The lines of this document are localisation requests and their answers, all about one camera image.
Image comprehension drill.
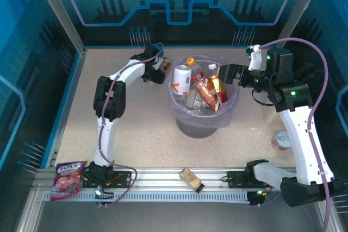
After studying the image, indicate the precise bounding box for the grey waste bin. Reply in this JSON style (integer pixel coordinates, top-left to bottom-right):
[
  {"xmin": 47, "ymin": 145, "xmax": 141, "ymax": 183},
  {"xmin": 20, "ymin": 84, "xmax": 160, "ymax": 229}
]
[{"xmin": 167, "ymin": 54, "xmax": 240, "ymax": 138}]

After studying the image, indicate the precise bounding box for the black connector box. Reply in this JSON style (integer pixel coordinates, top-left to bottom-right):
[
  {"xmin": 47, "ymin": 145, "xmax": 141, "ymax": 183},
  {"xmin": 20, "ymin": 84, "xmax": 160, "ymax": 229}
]
[
  {"xmin": 94, "ymin": 187, "xmax": 115, "ymax": 209},
  {"xmin": 247, "ymin": 188, "xmax": 269, "ymax": 208}
]

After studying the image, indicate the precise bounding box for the aluminium mounting rail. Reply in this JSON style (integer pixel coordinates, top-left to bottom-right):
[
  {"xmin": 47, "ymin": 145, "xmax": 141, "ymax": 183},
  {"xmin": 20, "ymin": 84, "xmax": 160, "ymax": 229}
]
[{"xmin": 34, "ymin": 167, "xmax": 326, "ymax": 191}]

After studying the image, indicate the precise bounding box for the orange cup white lid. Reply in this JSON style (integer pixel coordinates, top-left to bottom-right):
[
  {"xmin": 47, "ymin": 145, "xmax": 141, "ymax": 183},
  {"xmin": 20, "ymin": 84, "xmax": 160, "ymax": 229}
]
[{"xmin": 271, "ymin": 130, "xmax": 293, "ymax": 152}]

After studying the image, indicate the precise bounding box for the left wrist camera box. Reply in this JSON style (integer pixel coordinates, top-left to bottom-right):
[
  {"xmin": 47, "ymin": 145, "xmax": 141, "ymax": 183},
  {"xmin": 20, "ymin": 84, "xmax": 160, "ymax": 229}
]
[{"xmin": 153, "ymin": 57, "xmax": 164, "ymax": 72}]

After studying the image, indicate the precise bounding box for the white slotted cable tray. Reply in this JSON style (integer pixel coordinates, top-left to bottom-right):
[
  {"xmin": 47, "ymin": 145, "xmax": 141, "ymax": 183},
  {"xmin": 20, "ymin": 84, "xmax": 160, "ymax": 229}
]
[{"xmin": 42, "ymin": 190, "xmax": 251, "ymax": 203}]

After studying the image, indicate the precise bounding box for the gold box with black cap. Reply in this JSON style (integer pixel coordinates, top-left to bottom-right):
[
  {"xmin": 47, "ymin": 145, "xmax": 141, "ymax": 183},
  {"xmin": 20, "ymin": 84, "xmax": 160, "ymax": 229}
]
[{"xmin": 179, "ymin": 167, "xmax": 205, "ymax": 193}]

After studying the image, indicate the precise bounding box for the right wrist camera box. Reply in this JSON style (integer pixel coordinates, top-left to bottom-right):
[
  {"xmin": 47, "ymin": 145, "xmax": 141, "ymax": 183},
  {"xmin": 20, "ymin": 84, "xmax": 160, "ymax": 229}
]
[{"xmin": 246, "ymin": 44, "xmax": 262, "ymax": 71}]

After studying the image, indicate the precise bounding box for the copper label drink bottle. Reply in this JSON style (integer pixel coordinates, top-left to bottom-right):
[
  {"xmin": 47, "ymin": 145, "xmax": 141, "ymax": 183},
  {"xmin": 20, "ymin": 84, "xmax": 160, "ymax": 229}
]
[{"xmin": 193, "ymin": 78, "xmax": 221, "ymax": 113}]

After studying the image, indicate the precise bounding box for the aluminium frame post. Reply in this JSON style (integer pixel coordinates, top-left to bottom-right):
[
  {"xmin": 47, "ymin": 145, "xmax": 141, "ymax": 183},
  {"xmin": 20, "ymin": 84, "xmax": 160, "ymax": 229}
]
[
  {"xmin": 30, "ymin": 0, "xmax": 87, "ymax": 55},
  {"xmin": 273, "ymin": 0, "xmax": 328, "ymax": 55}
]

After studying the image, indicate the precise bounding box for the red label bottle yellow cap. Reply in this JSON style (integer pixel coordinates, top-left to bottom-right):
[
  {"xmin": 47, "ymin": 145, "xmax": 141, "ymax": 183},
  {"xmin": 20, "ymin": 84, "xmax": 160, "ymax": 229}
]
[{"xmin": 186, "ymin": 57, "xmax": 204, "ymax": 83}]

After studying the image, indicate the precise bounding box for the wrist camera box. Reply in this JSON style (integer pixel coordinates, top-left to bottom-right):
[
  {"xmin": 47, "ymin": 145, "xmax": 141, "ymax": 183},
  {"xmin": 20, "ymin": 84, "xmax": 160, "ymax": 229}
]
[
  {"xmin": 153, "ymin": 57, "xmax": 164, "ymax": 72},
  {"xmin": 246, "ymin": 44, "xmax": 262, "ymax": 71}
]

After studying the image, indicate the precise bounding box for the gold red label bottle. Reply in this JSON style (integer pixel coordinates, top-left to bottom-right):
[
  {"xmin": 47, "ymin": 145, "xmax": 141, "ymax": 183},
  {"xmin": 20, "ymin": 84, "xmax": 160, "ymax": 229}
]
[{"xmin": 208, "ymin": 63, "xmax": 229, "ymax": 104}]

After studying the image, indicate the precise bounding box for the purple candy bag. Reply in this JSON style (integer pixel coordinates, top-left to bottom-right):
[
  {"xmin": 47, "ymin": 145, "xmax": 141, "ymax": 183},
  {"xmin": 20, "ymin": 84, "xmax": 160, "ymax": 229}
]
[{"xmin": 50, "ymin": 160, "xmax": 88, "ymax": 202}]

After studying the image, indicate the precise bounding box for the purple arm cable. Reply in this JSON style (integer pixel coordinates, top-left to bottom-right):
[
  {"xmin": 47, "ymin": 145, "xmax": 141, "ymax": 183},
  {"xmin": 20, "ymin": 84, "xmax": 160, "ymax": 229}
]
[
  {"xmin": 97, "ymin": 42, "xmax": 165, "ymax": 209},
  {"xmin": 258, "ymin": 37, "xmax": 334, "ymax": 232}
]

